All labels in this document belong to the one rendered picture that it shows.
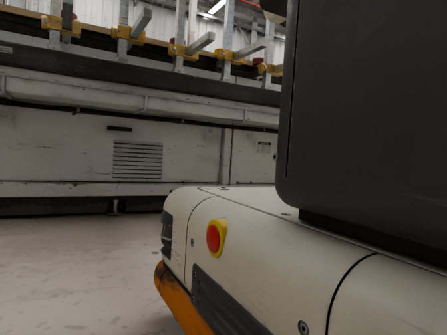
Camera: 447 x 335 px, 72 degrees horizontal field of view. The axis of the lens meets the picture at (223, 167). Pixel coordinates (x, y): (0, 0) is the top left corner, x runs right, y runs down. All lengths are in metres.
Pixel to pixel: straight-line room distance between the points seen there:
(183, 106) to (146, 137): 0.30
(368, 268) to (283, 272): 0.08
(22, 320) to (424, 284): 0.70
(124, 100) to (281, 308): 1.22
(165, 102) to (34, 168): 0.66
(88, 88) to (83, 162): 0.39
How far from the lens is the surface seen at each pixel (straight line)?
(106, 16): 9.18
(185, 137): 1.73
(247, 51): 1.50
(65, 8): 1.24
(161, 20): 9.51
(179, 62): 1.50
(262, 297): 0.34
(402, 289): 0.26
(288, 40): 0.39
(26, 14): 1.66
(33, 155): 1.63
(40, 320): 0.77
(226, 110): 1.59
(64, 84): 1.41
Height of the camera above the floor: 0.36
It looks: 3 degrees down
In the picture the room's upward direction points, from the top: 4 degrees clockwise
